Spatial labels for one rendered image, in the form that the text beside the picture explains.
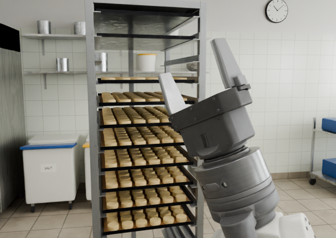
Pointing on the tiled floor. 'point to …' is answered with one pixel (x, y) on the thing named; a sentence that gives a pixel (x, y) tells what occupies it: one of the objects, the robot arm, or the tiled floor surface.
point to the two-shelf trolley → (313, 158)
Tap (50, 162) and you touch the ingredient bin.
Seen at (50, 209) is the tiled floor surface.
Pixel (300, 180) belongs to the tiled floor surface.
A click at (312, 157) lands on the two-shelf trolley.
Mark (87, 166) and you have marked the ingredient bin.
